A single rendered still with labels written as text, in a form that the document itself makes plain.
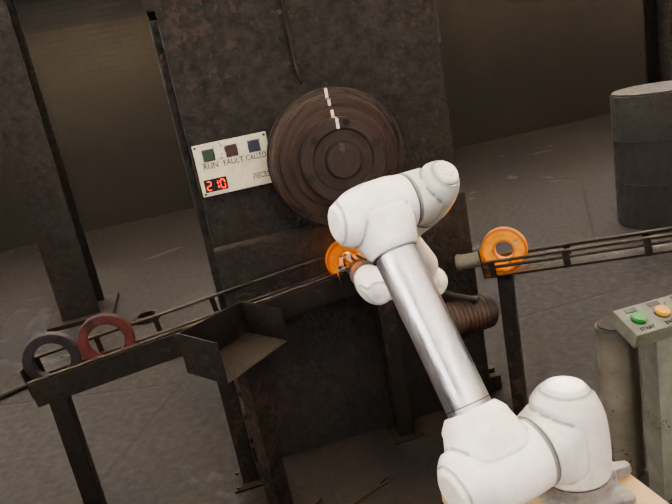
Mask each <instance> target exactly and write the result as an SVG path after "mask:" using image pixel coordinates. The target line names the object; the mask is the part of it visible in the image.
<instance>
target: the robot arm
mask: <svg viewBox="0 0 672 504"><path fill-rule="evenodd" d="M459 185H460V179H459V176H458V171H457V169H456V168H455V167H454V166H453V165H452V164H450V163H449V162H446V161H443V160H437V161H433V162H430V163H427V164H425V165H424V166H423V168H422V169H421V168H417V169H413V170H410V171H407V172H403V173H400V174H396V175H392V176H384V177H381V178H377V179H374V180H371V181H368V182H365V183H363V184H360V185H357V186H355V187H353V188H351V189H349V190H348V191H346V192H345V193H343V194H342V195H341V196H340V197H339V198H338V199H337V200H336V201H335V202H334V203H333V204H332V205H331V207H330V208H329V211H328V223H329V228H330V231H331V233H332V235H333V237H334V239H335V240H336V241H337V242H338V243H339V244H340V245H342V246H344V247H347V248H350V249H354V248H356V249H357V250H358V251H359V252H360V253H361V254H360V253H356V254H353V253H352V252H345V253H343V254H342V257H340V258H339V266H338V271H339V274H341V273H343V272H345V271H346V273H349V275H350V279H351V281H352V282H353V283H354V285H355V288H356V290H357V292H358V293H359V295H360V296H361V297H362V298H363V299H364V300H366V301H367V302H369V303H371V304H374V305H382V304H385V303H387V302H388V301H389V300H393V302H394V304H395V306H396V308H397V311H398V313H399V315H400V317H401V319H402V321H403V323H404V324H405V327H406V329H407V331H408V333H409V335H410V337H411V339H412V342H413V344H414V346H415V348H416V350H417V352H418V354H419V357H420V359H421V361H422V363H423V365H424V367H425V370H426V372H427V374H428V376H429V378H430V380H431V382H432V385H433V387H434V389H435V391H436V393H437V395H438V397H439V400H440V402H441V404H442V406H443V408H444V410H445V413H446V415H447V417H448V419H446V420H445V421H444V424H443V428H442V437H443V443H444V452H445V453H443V454H442V455H441V456H440V458H439V461H438V466H437V479H438V485H439V488H440V490H441V493H442V495H443V496H444V498H445V500H446V501H447V502H448V504H526V503H528V502H530V501H532V500H533V499H535V498H537V497H539V498H540V500H541V501H542V502H543V503H544V504H635V503H636V496H635V494H634V493H633V492H631V491H629V490H628V489H626V488H624V487H623V486H622V485H621V484H620V483H619V482H618V481H619V480H620V479H622V478H624V477H625V476H627V475H629V474H630V473H631V472H632V468H631V466H630V464H629V463H628V462H627V461H616V462H612V449H611V439H610V431H609V425H608V420H607V416H606V413H605V410H604V408H603V405H602V403H601V401H600V400H599V398H598V396H597V394H596V393H595V392H594V390H591V388H590V387H589V386H588V385H587V384H586V383H585V382H584V381H582V380H580V379H578V378H575V377H570V376H556V377H551V378H549V379H547V380H545V381H544V382H542V383H540V384H539V385H538V386H537V387H536V388H535V389H534V391H533V392H532V394H531V395H530V397H529V404H527V405H526V406H525V407H524V409H523V410H522V411H521V412H520V413H519V414H518V415H517V416H516V415H515V414H514V413H513V412H512V411H511V410H510V409H509V407H508V406H507V405H506V404H505V403H503V402H501V401H499V400H497V399H495V398H493V399H491V397H490V395H489V393H488V391H487V389H486V387H485V385H484V383H483V381H482V379H481V377H480V375H479V373H478V371H477V368H476V366H475V364H474V362H473V360H472V358H471V356H470V354H469V352H468V350H467V348H466V346H465V344H464V342H463V340H462V338H461V336H460V333H459V331H458V329H457V327H456V325H455V323H454V321H453V319H452V317H451V315H450V313H449V311H448V309H447V307H446V305H445V303H444V301H443V299H442V296H441V294H443V293H444V291H445V290H446V288H447V285H448V278H447V276H446V274H445V272H444V271H443V270H442V269H440V268H438V260H437V258H436V256H435V254H434V253H433V252H432V250H431V249H430V248H429V247H428V245H427V244H426V243H425V242H424V240H423V239H422V238H421V235H422V234H423V233H424V232H426V231H427V230H428V229H430V228H431V227H433V226H434V225H435V224H436V223H437V222H438V221H439V220H440V219H442V218H443V217H444V216H445V215H446V213H447V212H448V211H449V209H450V208H451V207H452V205H453V203H454V202H455V200H456V198H457V195H458V191H459ZM344 262H345V264H346V265H347V266H346V267H344ZM374 264H377V265H376V266H374Z"/></svg>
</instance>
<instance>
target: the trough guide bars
mask: <svg viewBox="0 0 672 504"><path fill-rule="evenodd" d="M670 230H672V226H671V227H665V228H658V229H652V230H646V231H639V232H633V233H626V234H620V235H614V236H607V237H601V238H595V239H588V240H582V241H576V242H569V243H563V244H556V245H550V246H544V247H537V248H531V249H528V252H534V251H541V250H547V249H554V248H560V247H563V249H561V250H554V251H548V252H541V253H535V254H528V255H522V256H516V257H509V258H503V259H496V260H490V261H483V262H482V265H486V264H488V266H486V267H483V269H484V270H489V271H490V275H491V278H497V272H496V269H497V268H503V267H510V266H517V265H524V264H530V263H537V262H544V261H551V260H557V259H563V262H564V266H565V268H568V267H572V266H571V260H570V258H572V257H578V256H585V255H591V254H598V253H605V252H612V251H618V250H625V249H632V248H639V247H644V249H645V255H646V256H653V250H652V245H659V244H666V243H672V239H666V240H660V241H653V242H651V239H658V238H665V237H671V236H672V232H671V233H665V234H658V235H652V236H650V233H657V232H663V231H670ZM638 235H642V237H639V238H632V239H626V240H619V241H613V242H606V243H600V244H593V245H587V246H580V247H574V248H570V246H573V245H580V244H586V243H592V242H599V241H605V240H612V239H618V238H625V237H631V236H638ZM638 241H643V243H640V244H633V245H626V246H620V247H613V248H606V249H600V250H593V251H586V252H580V253H573V254H572V253H571V252H572V251H579V250H585V249H592V248H599V247H605V246H612V245H618V244H625V243H632V242H638ZM512 253H513V251H512V252H506V253H499V255H500V256H509V255H511V254H512ZM559 253H562V255H560V256H553V257H546V258H540V259H533V260H526V261H520V262H513V263H506V264H500V265H495V263H500V262H506V261H513V260H519V259H526V258H533V257H539V256H546V255H552V254H559Z"/></svg>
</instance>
